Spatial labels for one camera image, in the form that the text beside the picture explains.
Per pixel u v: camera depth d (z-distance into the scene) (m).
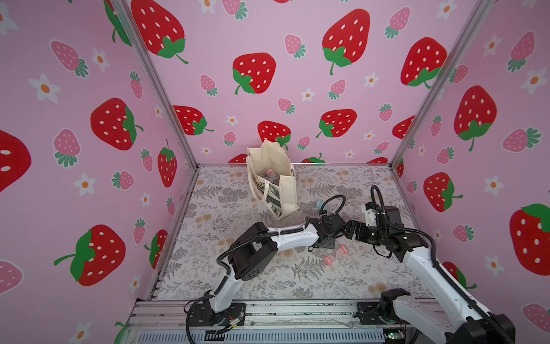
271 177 1.01
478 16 0.70
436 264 0.49
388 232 0.61
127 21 0.70
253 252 0.52
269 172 1.07
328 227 0.70
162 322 0.73
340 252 0.86
